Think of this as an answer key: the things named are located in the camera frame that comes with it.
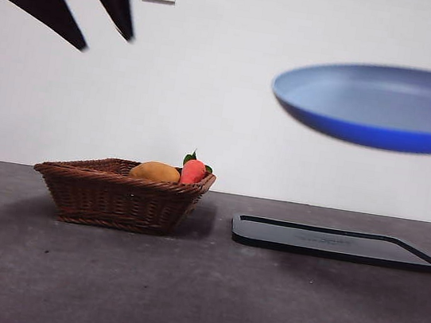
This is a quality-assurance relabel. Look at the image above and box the light blue round plate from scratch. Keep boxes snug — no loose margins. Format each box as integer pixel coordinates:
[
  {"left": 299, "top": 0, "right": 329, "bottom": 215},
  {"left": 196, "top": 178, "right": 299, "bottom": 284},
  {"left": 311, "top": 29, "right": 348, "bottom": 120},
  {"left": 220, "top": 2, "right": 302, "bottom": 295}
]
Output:
[{"left": 266, "top": 49, "right": 431, "bottom": 157}]

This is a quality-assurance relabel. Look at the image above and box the black rectangular tray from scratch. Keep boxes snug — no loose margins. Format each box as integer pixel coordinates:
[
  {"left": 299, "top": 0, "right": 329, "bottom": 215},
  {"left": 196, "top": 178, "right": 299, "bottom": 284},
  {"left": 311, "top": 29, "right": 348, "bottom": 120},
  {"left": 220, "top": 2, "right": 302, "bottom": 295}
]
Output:
[{"left": 227, "top": 212, "right": 431, "bottom": 275}]

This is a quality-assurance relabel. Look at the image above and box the brown wicker basket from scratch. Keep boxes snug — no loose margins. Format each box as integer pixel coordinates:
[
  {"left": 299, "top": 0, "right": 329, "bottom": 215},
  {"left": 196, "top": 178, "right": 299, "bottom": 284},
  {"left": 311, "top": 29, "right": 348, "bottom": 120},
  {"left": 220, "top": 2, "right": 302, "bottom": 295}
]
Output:
[{"left": 26, "top": 147, "right": 218, "bottom": 243}]

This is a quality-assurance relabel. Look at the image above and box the yellow-brown potato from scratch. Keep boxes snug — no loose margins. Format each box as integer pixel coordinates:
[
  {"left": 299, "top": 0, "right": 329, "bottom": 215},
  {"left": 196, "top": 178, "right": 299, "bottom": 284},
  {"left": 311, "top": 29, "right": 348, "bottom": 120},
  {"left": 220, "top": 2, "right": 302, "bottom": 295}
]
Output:
[{"left": 128, "top": 158, "right": 182, "bottom": 185}]

